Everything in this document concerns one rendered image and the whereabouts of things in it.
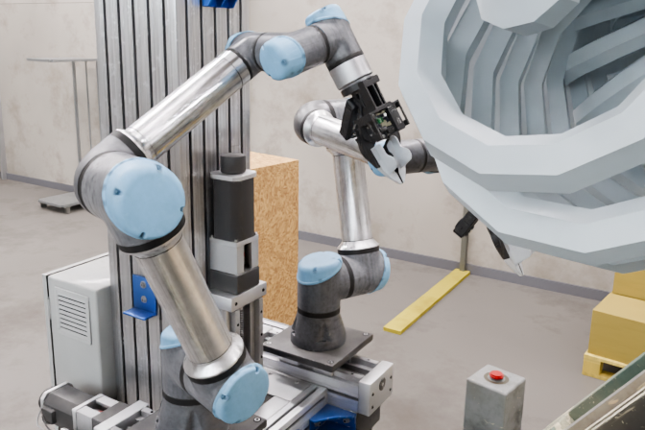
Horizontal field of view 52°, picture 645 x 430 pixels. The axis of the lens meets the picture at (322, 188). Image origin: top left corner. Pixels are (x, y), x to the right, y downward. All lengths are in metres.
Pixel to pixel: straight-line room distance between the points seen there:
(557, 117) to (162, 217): 0.90
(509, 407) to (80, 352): 1.13
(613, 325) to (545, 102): 3.84
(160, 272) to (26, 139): 7.76
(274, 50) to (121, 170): 0.35
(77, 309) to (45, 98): 6.74
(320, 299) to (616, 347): 2.57
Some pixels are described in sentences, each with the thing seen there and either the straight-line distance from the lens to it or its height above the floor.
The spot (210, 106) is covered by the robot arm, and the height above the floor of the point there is 1.71.
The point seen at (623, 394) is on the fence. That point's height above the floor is 1.14.
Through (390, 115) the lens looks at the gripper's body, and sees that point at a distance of 1.24.
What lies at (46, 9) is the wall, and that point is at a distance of 8.26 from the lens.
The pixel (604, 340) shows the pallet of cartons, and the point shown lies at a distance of 4.04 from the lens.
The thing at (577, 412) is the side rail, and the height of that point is 0.92.
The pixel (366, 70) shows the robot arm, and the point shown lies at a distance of 1.25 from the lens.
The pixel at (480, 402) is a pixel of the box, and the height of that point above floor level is 0.88.
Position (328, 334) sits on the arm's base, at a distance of 1.75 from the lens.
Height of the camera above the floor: 1.84
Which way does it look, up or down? 13 degrees down
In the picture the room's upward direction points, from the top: 1 degrees clockwise
